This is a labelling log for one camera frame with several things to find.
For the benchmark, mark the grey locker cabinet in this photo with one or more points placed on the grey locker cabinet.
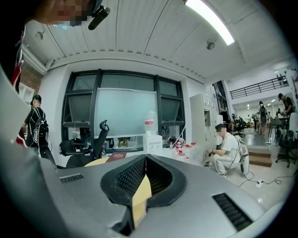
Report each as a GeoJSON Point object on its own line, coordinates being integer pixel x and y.
{"type": "Point", "coordinates": [200, 120]}

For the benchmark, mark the pack of red-capped bottles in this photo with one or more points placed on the pack of red-capped bottles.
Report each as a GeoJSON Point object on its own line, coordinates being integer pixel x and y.
{"type": "Point", "coordinates": [186, 151]}

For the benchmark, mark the white power strip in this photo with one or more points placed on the white power strip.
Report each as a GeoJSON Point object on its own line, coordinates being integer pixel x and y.
{"type": "Point", "coordinates": [259, 184]}

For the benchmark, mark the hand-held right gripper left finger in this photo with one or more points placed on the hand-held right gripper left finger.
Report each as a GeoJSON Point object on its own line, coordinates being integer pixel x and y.
{"type": "Point", "coordinates": [121, 186]}

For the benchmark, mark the wooden steps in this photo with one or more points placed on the wooden steps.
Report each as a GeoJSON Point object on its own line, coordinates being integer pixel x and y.
{"type": "Point", "coordinates": [260, 158]}

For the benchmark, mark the person's head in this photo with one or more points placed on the person's head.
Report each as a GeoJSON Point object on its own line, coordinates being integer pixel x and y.
{"type": "Point", "coordinates": [62, 11]}

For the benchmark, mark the frosted glass whiteboard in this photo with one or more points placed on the frosted glass whiteboard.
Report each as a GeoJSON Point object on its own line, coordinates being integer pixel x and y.
{"type": "Point", "coordinates": [125, 111]}

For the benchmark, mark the dark red booklet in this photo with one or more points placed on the dark red booklet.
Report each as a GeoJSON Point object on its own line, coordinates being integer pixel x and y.
{"type": "Point", "coordinates": [116, 156]}

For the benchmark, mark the black head-mounted camera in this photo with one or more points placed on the black head-mounted camera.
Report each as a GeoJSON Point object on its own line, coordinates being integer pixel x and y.
{"type": "Point", "coordinates": [99, 17]}

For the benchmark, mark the black framed window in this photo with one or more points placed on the black framed window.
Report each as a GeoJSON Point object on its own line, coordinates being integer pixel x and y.
{"type": "Point", "coordinates": [170, 109]}

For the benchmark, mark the white cardboard box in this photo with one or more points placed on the white cardboard box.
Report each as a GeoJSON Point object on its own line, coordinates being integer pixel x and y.
{"type": "Point", "coordinates": [152, 144]}

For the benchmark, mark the white wall shelf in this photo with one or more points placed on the white wall shelf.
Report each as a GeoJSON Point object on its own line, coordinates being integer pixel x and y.
{"type": "Point", "coordinates": [26, 93]}

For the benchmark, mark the long ceiling light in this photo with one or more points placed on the long ceiling light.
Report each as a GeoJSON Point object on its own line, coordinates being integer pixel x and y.
{"type": "Point", "coordinates": [210, 22]}

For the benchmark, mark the person's black red shirt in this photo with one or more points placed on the person's black red shirt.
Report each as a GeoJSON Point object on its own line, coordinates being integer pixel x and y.
{"type": "Point", "coordinates": [14, 58]}

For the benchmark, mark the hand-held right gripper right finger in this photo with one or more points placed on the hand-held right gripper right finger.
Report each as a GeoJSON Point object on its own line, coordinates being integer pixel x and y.
{"type": "Point", "coordinates": [171, 186]}

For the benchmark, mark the black balcony railing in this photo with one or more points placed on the black balcony railing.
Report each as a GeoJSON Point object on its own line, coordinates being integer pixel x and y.
{"type": "Point", "coordinates": [258, 88]}

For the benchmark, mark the black office chair with headrest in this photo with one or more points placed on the black office chair with headrest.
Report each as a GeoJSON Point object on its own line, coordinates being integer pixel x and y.
{"type": "Point", "coordinates": [97, 144]}

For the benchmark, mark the large clear water bottle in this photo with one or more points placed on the large clear water bottle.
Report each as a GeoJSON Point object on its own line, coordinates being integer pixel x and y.
{"type": "Point", "coordinates": [149, 122]}

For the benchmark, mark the white robot device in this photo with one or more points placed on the white robot device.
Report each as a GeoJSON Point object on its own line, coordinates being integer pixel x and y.
{"type": "Point", "coordinates": [243, 155]}

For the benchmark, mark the black bag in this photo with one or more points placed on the black bag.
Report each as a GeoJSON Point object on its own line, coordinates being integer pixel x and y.
{"type": "Point", "coordinates": [69, 146]}

